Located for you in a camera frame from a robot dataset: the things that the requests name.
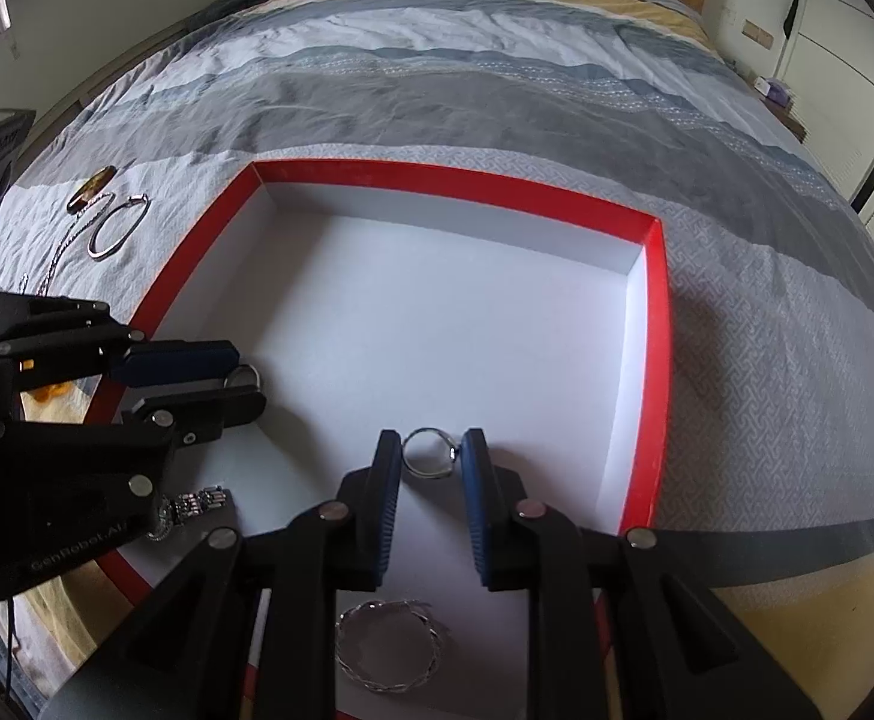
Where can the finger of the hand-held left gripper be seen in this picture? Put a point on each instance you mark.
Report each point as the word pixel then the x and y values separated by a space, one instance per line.
pixel 212 409
pixel 174 364

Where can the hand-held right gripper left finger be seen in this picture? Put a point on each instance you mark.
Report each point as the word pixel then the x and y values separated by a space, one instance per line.
pixel 388 499

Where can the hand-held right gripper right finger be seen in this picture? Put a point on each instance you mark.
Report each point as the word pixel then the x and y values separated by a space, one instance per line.
pixel 474 499

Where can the silver bangle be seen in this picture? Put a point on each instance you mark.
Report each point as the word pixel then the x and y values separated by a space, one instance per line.
pixel 95 249

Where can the red cardboard box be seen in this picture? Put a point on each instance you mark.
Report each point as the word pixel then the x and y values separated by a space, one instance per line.
pixel 444 315

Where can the yellow-brown amber bangle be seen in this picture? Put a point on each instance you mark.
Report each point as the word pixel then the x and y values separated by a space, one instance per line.
pixel 92 187

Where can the silver watch band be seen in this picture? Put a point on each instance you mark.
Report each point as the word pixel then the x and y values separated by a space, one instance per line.
pixel 197 502

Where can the striped bedspread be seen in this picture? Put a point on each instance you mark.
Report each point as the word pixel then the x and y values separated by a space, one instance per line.
pixel 482 90

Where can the wooden nightstand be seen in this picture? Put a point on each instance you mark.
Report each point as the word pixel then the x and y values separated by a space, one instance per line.
pixel 793 124

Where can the purple box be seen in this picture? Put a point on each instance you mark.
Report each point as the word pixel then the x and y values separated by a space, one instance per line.
pixel 772 91

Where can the white wardrobe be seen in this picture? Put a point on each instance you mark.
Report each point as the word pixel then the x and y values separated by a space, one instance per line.
pixel 841 37

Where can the wall socket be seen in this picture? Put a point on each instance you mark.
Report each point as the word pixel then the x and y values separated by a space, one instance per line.
pixel 756 34

